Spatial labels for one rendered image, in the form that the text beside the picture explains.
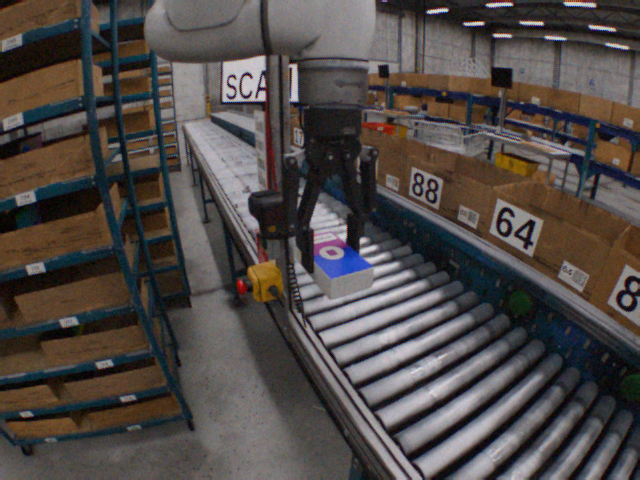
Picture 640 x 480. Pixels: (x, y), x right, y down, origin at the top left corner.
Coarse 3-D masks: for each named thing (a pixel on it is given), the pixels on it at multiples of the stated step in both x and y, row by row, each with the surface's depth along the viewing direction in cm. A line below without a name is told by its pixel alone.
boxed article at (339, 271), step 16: (320, 240) 51; (336, 240) 51; (320, 256) 47; (336, 256) 47; (352, 256) 47; (320, 272) 44; (336, 272) 43; (352, 272) 43; (368, 272) 44; (320, 288) 45; (336, 288) 43; (352, 288) 44
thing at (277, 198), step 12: (252, 192) 65; (264, 192) 64; (276, 192) 63; (252, 204) 62; (264, 204) 58; (276, 204) 58; (264, 216) 58; (276, 216) 59; (264, 228) 65; (276, 228) 66
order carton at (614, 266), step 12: (636, 228) 62; (624, 240) 62; (636, 240) 62; (612, 252) 52; (624, 252) 49; (636, 252) 62; (612, 264) 52; (624, 264) 49; (636, 264) 46; (600, 276) 55; (612, 276) 52; (600, 288) 56; (612, 288) 52; (600, 300) 56; (612, 312) 53; (624, 324) 49; (636, 324) 46
